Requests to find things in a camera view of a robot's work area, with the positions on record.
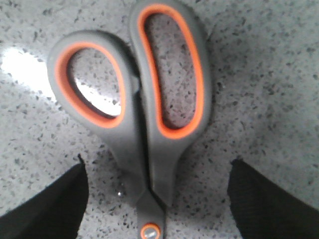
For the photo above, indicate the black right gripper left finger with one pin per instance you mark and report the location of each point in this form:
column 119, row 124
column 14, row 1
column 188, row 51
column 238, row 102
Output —
column 54, row 213

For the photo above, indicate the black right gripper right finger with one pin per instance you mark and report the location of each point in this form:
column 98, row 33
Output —
column 263, row 210

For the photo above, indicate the grey orange handled scissors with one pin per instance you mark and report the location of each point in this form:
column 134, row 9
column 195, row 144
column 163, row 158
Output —
column 145, row 149

